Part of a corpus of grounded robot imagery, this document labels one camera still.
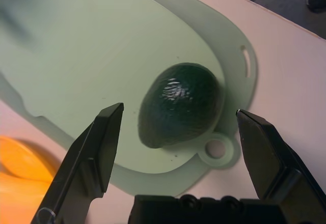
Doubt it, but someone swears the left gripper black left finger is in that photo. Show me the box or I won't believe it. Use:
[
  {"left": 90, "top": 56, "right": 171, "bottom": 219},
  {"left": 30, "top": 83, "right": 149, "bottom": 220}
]
[{"left": 30, "top": 102, "right": 125, "bottom": 224}]

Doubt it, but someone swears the dark green avocado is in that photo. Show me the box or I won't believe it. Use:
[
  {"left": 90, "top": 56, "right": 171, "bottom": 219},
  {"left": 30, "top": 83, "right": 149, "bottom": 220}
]
[{"left": 137, "top": 62, "right": 225, "bottom": 150}]

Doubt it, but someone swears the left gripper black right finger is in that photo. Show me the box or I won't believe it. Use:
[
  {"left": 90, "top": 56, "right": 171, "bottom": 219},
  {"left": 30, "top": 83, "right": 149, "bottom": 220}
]
[{"left": 235, "top": 108, "right": 326, "bottom": 209}]

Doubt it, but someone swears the green silicone cutting mat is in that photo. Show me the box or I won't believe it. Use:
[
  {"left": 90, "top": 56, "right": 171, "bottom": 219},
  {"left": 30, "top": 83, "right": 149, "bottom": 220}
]
[{"left": 0, "top": 0, "right": 258, "bottom": 197}]

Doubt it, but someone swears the yellow plate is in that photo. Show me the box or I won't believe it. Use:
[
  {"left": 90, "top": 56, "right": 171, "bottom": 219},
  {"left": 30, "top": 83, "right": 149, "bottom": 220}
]
[{"left": 0, "top": 135, "right": 61, "bottom": 224}]

